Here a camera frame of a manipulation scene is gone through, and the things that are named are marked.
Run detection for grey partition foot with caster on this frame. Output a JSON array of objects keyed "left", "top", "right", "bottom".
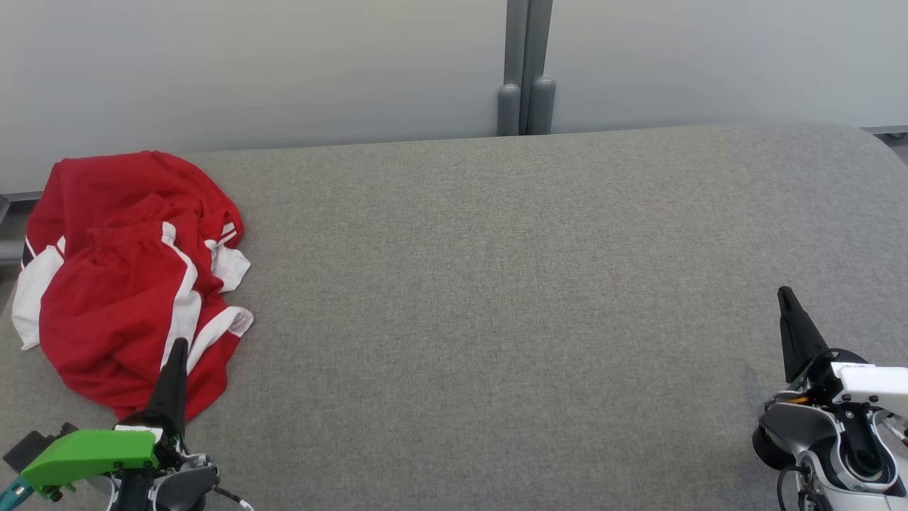
[
  {"left": 0, "top": 190, "right": 43, "bottom": 268},
  {"left": 860, "top": 126, "right": 908, "bottom": 146}
]

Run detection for red shorts with white stripe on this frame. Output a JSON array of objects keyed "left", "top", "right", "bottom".
[{"left": 39, "top": 213, "right": 254, "bottom": 421}]

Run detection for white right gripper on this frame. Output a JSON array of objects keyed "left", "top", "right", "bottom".
[{"left": 778, "top": 286, "right": 908, "bottom": 419}]

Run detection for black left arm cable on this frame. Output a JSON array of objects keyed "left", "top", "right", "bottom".
[{"left": 213, "top": 485, "right": 255, "bottom": 511}]

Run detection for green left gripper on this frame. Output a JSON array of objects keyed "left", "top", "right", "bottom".
[{"left": 20, "top": 339, "right": 189, "bottom": 499}]

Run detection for red and white jersey shirt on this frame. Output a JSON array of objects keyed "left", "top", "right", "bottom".
[{"left": 12, "top": 150, "right": 253, "bottom": 352}]

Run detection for teal left camera connector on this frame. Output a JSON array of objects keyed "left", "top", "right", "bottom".
[{"left": 0, "top": 477, "right": 33, "bottom": 508}]

